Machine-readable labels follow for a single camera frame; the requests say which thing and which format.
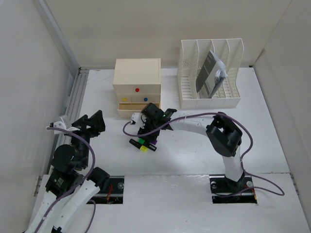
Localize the dark grey booklet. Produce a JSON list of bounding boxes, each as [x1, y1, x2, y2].
[[195, 50, 228, 99]]

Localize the drawer blue knob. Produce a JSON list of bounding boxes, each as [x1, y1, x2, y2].
[[131, 94, 161, 103]]

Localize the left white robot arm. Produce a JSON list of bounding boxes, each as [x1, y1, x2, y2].
[[26, 110, 110, 233]]

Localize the purple capped black highlighter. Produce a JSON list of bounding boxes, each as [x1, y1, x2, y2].
[[149, 139, 157, 145]]

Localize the black marker pen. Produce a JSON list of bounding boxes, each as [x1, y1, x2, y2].
[[145, 144, 157, 151]]

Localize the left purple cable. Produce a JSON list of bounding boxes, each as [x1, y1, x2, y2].
[[34, 126, 97, 233]]

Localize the aluminium rail frame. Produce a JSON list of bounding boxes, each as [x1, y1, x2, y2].
[[46, 68, 89, 174]]

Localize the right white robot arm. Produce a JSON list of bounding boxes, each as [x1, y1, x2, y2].
[[90, 103, 243, 191]]

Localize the purple cable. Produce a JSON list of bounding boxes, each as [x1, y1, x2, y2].
[[122, 112, 285, 196], [34, 126, 97, 233]]

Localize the cream drawer cabinet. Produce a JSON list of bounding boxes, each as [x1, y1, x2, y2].
[[112, 58, 162, 105]]

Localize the green capped black highlighter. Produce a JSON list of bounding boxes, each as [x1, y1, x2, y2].
[[129, 139, 143, 149]]

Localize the yellow highlighter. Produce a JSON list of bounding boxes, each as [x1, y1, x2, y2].
[[140, 146, 148, 152]]

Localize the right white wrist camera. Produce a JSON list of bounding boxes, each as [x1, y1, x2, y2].
[[131, 113, 146, 128]]

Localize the white mesh file organizer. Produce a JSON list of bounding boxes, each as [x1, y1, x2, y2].
[[177, 38, 244, 109]]

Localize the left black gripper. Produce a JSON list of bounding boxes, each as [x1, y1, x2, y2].
[[68, 110, 104, 167]]

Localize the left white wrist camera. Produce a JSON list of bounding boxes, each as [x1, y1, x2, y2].
[[51, 115, 79, 134]]

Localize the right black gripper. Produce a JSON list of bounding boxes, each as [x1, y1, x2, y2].
[[138, 116, 160, 143]]

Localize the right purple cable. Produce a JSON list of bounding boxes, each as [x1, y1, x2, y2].
[[122, 112, 285, 196]]

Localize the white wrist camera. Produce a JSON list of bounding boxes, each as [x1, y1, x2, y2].
[[131, 113, 146, 128], [51, 115, 79, 134]]

